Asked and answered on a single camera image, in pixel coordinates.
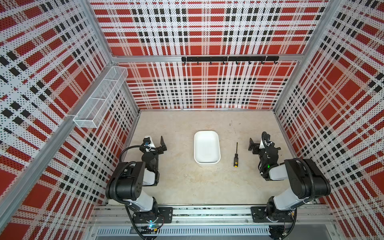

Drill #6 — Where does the black yellow handled screwdriver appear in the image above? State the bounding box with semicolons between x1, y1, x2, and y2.
234;143;239;168

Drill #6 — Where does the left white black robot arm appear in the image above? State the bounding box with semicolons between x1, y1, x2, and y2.
106;136;167;223

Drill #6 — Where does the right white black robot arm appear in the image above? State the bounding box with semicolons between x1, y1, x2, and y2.
249;132;331;223

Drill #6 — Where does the white rectangular plastic bin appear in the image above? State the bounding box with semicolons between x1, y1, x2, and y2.
194;131;221;166

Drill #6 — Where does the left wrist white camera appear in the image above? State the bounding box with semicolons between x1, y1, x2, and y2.
143;136;155;148

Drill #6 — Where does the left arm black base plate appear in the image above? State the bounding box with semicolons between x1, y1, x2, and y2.
133;207;174;224

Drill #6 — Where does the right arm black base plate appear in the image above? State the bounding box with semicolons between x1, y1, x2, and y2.
251;206;294;224

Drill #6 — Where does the white wire mesh wall basket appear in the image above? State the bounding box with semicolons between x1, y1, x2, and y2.
74;66;128;129

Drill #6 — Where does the aluminium front mounting rail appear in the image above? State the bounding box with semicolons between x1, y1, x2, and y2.
85;205;343;240

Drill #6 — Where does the black wall hook rail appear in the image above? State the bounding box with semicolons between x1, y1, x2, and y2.
181;56;280;64

